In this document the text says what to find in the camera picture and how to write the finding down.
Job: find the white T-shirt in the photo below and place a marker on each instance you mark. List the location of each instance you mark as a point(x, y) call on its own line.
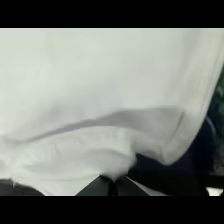
point(100, 83)

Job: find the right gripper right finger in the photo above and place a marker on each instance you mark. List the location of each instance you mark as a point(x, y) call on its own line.
point(130, 188)

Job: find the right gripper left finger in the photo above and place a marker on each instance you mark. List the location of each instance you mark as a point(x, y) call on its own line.
point(98, 187)

